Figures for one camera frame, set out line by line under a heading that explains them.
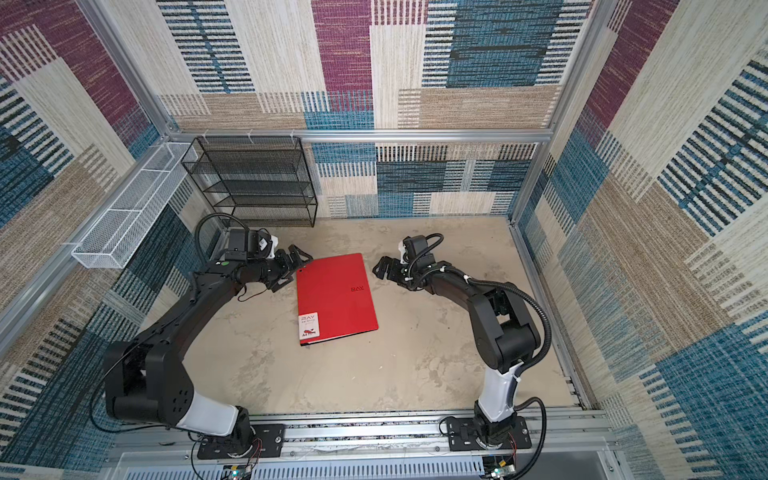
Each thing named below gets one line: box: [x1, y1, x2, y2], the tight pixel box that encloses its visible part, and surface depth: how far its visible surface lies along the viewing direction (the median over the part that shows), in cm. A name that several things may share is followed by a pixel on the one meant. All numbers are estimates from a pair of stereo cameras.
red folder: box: [296, 253, 379, 346], surface depth 96 cm
